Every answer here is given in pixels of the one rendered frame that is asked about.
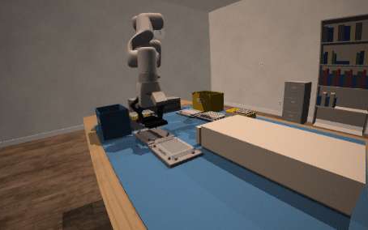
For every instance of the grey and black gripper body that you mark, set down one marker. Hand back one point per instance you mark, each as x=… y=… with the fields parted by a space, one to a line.
x=142 y=88

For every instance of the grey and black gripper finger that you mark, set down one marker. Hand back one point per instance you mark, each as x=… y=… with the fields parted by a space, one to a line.
x=139 y=110
x=160 y=111

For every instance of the blue mat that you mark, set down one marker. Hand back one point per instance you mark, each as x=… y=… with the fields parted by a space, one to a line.
x=213 y=193

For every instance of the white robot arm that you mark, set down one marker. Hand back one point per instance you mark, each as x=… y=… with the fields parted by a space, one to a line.
x=144 y=24

